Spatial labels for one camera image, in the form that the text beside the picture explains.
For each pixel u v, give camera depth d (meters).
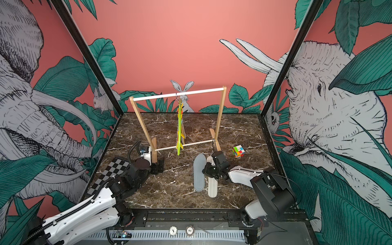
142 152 0.65
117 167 0.88
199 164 0.97
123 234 0.70
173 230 0.71
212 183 0.86
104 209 0.51
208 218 0.76
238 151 0.95
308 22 0.73
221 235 0.65
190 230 0.66
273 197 0.44
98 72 0.95
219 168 0.71
